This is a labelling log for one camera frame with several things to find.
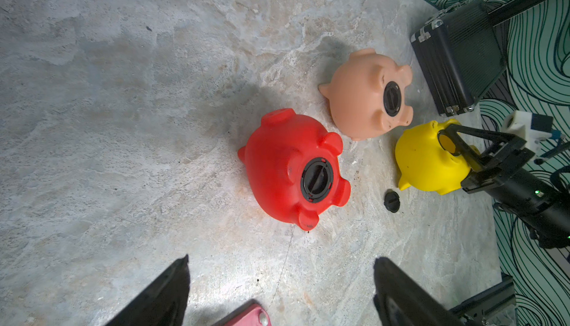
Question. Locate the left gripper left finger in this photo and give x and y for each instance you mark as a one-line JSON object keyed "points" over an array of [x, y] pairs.
{"points": [[163, 302]]}

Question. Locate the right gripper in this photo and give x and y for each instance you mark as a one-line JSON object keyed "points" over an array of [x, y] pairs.
{"points": [[492, 168]]}

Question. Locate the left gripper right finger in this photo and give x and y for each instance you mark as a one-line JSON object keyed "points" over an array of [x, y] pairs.
{"points": [[401, 301]]}

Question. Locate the yellow piggy bank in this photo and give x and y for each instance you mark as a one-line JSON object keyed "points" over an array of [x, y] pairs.
{"points": [[427, 163]]}

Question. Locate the black plug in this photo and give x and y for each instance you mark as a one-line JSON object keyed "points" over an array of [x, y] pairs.
{"points": [[316, 180], [392, 99], [392, 201]]}

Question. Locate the peach piggy bank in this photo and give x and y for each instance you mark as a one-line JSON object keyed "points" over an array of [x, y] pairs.
{"points": [[355, 95]]}

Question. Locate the red piggy bank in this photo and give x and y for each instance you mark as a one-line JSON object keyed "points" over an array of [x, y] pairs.
{"points": [[275, 156]]}

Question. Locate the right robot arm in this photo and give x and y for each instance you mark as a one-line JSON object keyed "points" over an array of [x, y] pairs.
{"points": [[542, 207]]}

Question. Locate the white bunny on pink base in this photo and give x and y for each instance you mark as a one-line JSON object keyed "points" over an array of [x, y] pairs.
{"points": [[250, 313]]}

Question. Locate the black square plate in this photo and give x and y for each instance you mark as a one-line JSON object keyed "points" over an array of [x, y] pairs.
{"points": [[460, 56]]}

